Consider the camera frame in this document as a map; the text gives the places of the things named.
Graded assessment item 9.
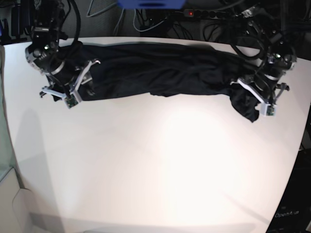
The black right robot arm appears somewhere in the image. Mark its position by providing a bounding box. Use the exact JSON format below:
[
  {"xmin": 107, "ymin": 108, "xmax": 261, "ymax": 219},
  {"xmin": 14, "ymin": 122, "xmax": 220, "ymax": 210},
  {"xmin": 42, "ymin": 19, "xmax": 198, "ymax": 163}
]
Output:
[{"xmin": 25, "ymin": 0, "xmax": 100, "ymax": 108}]

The blue box on shelf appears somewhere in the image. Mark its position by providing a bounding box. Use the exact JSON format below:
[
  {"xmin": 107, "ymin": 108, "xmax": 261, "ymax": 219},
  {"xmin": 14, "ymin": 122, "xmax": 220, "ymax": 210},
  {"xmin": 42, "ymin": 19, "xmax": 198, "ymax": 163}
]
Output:
[{"xmin": 117, "ymin": 0, "xmax": 186, "ymax": 9}]

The grey cable on floor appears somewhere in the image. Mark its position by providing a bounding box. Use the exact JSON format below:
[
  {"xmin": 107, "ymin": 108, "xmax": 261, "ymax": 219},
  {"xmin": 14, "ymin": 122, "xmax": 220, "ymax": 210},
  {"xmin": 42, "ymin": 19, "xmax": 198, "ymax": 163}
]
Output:
[{"xmin": 86, "ymin": 0, "xmax": 127, "ymax": 37}]

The dark navy long-sleeve shirt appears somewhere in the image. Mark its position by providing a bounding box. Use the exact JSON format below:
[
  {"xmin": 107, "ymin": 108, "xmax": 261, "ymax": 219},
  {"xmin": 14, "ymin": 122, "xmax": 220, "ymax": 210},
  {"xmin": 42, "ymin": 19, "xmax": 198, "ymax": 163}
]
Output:
[{"xmin": 52, "ymin": 41, "xmax": 268, "ymax": 124}]

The white power strip red switch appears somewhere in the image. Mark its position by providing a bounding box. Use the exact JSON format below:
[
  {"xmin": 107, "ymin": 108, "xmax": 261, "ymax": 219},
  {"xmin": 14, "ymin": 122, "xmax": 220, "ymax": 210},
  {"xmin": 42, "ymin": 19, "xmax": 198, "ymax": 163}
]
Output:
[{"xmin": 182, "ymin": 9, "xmax": 232, "ymax": 20}]

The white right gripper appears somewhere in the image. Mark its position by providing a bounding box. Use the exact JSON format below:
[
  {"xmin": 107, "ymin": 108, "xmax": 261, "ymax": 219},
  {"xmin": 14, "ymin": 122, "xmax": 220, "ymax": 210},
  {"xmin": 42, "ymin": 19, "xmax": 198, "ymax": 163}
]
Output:
[{"xmin": 39, "ymin": 59, "xmax": 101, "ymax": 109}]

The black OpenArm computer case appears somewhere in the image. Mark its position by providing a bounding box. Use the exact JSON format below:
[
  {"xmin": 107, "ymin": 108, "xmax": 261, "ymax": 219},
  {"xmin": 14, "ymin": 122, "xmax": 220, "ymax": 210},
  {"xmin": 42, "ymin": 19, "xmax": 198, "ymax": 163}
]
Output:
[{"xmin": 267, "ymin": 149, "xmax": 311, "ymax": 233}]

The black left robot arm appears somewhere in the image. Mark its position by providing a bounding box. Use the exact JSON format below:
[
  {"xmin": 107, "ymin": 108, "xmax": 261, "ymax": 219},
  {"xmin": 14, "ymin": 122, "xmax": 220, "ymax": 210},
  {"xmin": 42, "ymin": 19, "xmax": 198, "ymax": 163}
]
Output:
[{"xmin": 230, "ymin": 0, "xmax": 297, "ymax": 116}]

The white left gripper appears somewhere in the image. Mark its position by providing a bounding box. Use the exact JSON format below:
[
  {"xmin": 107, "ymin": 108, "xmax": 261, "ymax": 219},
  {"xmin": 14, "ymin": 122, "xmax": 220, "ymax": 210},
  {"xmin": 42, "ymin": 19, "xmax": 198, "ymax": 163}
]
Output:
[{"xmin": 230, "ymin": 77, "xmax": 290, "ymax": 116}]

